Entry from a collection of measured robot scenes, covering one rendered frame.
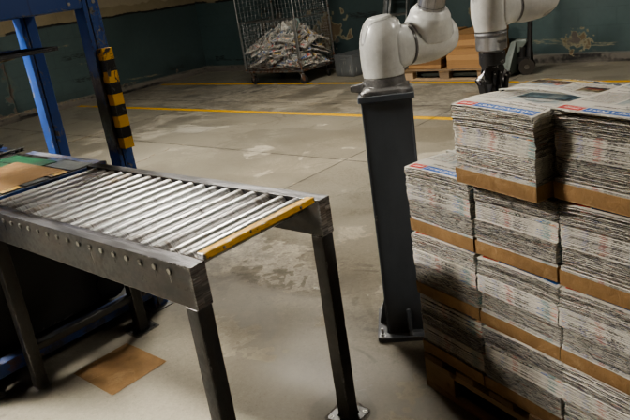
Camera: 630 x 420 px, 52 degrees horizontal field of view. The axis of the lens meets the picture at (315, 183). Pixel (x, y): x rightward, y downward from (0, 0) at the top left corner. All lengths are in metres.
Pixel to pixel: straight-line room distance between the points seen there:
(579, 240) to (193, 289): 0.96
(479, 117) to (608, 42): 6.97
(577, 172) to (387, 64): 0.96
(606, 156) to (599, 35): 7.11
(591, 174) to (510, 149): 0.20
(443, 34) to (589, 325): 1.20
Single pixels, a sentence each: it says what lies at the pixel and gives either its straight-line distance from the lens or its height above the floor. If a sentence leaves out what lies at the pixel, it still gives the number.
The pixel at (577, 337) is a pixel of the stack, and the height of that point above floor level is 0.47.
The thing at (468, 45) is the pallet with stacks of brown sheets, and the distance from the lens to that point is 8.13.
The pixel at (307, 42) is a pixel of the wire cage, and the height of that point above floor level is 0.57.
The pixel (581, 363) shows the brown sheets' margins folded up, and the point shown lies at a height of 0.40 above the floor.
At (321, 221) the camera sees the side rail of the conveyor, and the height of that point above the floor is 0.73.
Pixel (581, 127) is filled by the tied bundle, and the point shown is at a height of 1.02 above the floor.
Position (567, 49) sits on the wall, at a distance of 8.81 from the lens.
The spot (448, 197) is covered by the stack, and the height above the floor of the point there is 0.76.
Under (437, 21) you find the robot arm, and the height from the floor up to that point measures 1.23.
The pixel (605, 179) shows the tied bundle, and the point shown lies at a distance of 1.60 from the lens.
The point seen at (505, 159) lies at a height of 0.93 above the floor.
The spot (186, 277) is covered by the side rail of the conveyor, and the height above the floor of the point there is 0.77.
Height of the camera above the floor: 1.43
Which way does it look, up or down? 17 degrees down
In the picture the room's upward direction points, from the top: 8 degrees counter-clockwise
